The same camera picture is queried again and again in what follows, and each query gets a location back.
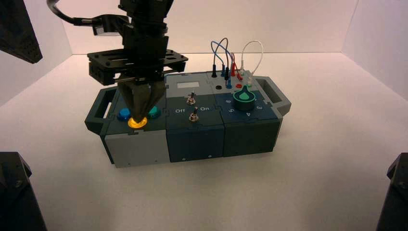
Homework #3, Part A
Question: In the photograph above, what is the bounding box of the black jumper wire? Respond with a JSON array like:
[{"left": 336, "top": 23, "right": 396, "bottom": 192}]
[{"left": 211, "top": 38, "right": 230, "bottom": 81}]

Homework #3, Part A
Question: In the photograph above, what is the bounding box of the blue push button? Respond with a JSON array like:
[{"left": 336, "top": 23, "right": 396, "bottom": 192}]
[{"left": 117, "top": 107, "right": 132, "bottom": 122}]

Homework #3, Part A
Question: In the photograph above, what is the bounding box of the red jumper wire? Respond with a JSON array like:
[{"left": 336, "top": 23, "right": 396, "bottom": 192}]
[{"left": 229, "top": 52, "right": 243, "bottom": 81}]

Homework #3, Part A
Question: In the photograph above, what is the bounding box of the yellow push button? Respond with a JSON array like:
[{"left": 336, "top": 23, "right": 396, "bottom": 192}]
[{"left": 127, "top": 116, "right": 148, "bottom": 130}]

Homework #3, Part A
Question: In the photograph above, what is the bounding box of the black camera cable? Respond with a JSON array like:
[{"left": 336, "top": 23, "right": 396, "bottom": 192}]
[{"left": 46, "top": 0, "right": 96, "bottom": 27}]

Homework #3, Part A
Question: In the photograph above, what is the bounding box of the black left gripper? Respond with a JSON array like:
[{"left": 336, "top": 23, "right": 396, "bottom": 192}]
[{"left": 87, "top": 25, "right": 189, "bottom": 120}]

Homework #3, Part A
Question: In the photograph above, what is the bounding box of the blue jumper wire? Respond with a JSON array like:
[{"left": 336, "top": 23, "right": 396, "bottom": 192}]
[{"left": 210, "top": 40, "right": 233, "bottom": 89}]

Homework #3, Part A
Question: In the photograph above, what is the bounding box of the white jumper wire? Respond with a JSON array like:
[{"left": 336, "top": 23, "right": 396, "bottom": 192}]
[{"left": 240, "top": 40, "right": 264, "bottom": 88}]

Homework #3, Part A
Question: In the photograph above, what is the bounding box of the green rotary knob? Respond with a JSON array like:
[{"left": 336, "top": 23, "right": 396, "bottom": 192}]
[{"left": 232, "top": 85, "right": 256, "bottom": 111}]

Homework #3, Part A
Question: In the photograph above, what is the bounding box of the grey and teal control box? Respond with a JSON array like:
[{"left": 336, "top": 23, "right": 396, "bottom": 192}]
[{"left": 84, "top": 72, "right": 292, "bottom": 168}]

